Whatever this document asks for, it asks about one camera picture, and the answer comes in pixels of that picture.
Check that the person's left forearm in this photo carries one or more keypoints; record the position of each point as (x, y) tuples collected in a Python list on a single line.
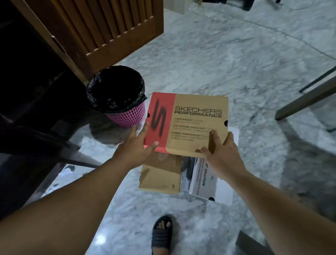
[(63, 210)]

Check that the red and brown shoebox lid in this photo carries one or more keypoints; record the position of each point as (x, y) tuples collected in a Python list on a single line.
[(187, 123)]

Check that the white shoebox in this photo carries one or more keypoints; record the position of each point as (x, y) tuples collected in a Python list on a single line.
[(207, 181)]

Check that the wooden louvered cabinet door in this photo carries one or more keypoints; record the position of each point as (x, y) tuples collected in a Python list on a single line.
[(102, 29)]

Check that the wooden chair leg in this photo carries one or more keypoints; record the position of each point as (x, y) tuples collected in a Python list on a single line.
[(305, 98)]

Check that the person's right middle finger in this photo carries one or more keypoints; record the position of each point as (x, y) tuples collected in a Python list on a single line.
[(229, 138)]

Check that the person's right thumb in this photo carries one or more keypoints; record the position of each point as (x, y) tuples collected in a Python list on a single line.
[(206, 153)]

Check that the person's left thumb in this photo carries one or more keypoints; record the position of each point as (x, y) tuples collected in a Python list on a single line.
[(152, 147)]

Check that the brown cardboard shoebox base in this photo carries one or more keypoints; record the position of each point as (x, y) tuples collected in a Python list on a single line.
[(160, 174)]

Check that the pink plastic waste basket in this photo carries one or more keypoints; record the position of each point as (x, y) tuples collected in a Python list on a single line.
[(127, 117)]

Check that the person's right hand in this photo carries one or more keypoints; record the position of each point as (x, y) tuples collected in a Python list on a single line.
[(225, 160)]

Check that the person's left middle finger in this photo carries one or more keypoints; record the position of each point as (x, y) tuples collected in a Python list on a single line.
[(133, 131)]

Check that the person's foot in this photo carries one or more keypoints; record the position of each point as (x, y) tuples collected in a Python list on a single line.
[(161, 228)]

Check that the person's right forearm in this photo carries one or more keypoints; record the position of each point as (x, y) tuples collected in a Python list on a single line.
[(286, 215)]

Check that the black bin liner bag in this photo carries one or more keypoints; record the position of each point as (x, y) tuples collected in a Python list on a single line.
[(115, 88)]

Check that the person's left hand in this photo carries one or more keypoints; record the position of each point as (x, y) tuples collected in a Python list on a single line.
[(132, 152)]

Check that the dark wooden cabinet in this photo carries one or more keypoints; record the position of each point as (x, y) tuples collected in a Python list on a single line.
[(34, 105)]

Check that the black slide sandal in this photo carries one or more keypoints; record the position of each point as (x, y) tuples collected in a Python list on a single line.
[(162, 236)]

